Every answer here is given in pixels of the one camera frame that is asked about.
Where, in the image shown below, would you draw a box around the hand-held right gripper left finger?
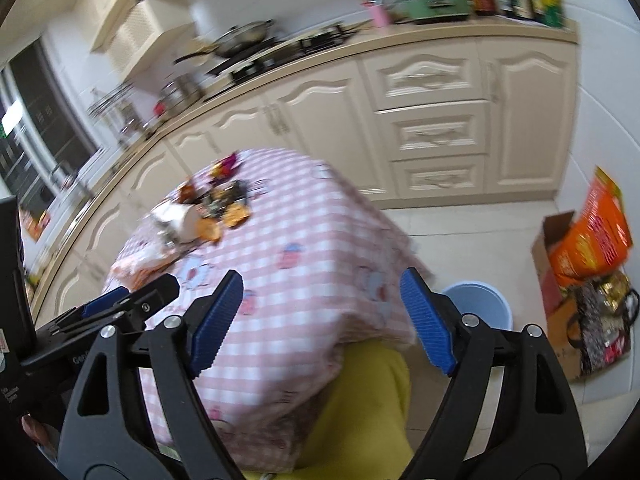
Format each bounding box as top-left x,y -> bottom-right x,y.
59,269 -> 246,480

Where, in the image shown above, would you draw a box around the metal dish rack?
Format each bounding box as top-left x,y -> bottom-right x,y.
87,85 -> 156,137

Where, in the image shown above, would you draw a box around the pink checkered tablecloth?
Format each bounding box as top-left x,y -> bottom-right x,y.
102,147 -> 431,476

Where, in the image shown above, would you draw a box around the black gas stove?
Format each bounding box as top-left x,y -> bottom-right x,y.
205,25 -> 361,86

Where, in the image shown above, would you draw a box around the silver cooking pot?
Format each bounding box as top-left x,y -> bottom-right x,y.
160,77 -> 203,116

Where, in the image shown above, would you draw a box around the blue trash bin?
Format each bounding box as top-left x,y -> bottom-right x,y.
440,281 -> 513,332

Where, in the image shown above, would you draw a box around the cream wall cabinet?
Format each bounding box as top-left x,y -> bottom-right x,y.
90,0 -> 168,76

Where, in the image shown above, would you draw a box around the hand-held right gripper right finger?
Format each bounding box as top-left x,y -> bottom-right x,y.
399,266 -> 588,480

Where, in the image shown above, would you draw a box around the cream cabinet door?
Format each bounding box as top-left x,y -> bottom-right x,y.
480,40 -> 576,196
267,67 -> 386,196
205,102 -> 281,156

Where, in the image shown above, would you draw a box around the cardboard box with red side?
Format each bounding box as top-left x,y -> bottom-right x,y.
531,211 -> 578,313

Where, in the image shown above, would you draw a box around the clear plastic bag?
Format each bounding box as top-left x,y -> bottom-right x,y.
111,249 -> 177,282

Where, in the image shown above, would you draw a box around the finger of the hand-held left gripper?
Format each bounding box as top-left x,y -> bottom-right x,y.
50,286 -> 132,333
115,274 -> 181,333

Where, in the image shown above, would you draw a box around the pink utensil holder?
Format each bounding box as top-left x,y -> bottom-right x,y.
367,2 -> 393,29

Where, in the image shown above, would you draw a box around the white paper cup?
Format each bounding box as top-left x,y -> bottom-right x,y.
152,203 -> 203,244

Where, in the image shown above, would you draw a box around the orange rice bag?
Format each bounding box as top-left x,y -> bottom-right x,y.
547,165 -> 633,288

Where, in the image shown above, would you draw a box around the plain brown cardboard box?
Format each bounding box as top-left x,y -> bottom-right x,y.
545,297 -> 598,382

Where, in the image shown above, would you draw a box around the purple snack wrapper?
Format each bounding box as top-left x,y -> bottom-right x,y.
207,155 -> 242,179

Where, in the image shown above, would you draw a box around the person's left hand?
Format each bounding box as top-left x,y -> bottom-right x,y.
20,412 -> 63,466

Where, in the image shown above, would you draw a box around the dark snack wrappers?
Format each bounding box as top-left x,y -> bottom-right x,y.
205,180 -> 248,216

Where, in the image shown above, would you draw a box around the orange snack wrapper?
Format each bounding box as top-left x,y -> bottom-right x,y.
197,220 -> 223,244
222,205 -> 251,229

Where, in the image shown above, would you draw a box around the cream cabinet drawer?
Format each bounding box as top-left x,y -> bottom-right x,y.
377,105 -> 491,161
362,52 -> 488,111
390,157 -> 488,199

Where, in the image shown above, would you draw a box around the cream kitchen base cabinets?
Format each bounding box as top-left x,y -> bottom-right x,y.
30,25 -> 581,321

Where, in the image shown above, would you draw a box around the gold foil packets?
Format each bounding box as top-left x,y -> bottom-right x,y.
595,275 -> 635,312

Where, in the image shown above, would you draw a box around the steel wok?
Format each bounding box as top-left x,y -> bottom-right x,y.
175,20 -> 276,64

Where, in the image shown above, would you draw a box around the dark patterned bag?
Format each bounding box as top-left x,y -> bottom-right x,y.
567,270 -> 640,376

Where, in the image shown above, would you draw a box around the kitchen window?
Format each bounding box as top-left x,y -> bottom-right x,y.
0,40 -> 103,221

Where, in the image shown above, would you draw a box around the person's yellow pants leg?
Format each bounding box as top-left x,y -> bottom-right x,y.
295,337 -> 416,476

